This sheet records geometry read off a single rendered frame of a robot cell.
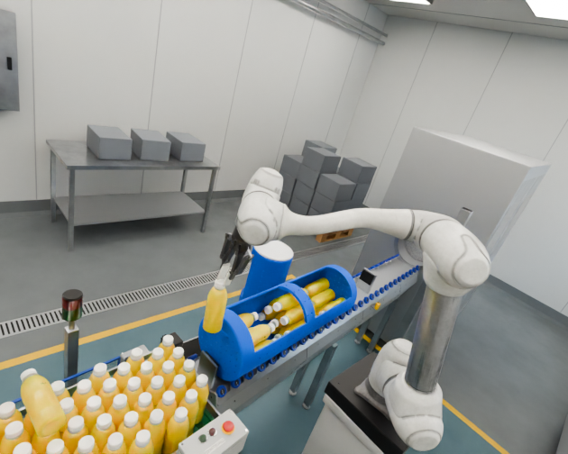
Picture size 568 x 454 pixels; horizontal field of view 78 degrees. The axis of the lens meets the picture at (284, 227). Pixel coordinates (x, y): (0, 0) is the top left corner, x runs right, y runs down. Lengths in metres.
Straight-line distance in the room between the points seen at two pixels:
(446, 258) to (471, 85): 5.54
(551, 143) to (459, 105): 1.39
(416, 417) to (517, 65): 5.55
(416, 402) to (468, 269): 0.51
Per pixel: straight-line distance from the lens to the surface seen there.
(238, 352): 1.43
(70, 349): 1.61
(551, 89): 6.17
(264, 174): 1.03
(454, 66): 6.59
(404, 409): 1.34
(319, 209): 5.13
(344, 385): 1.61
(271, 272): 2.34
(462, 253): 0.99
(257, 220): 0.87
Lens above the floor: 2.17
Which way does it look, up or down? 24 degrees down
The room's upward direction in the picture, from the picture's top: 17 degrees clockwise
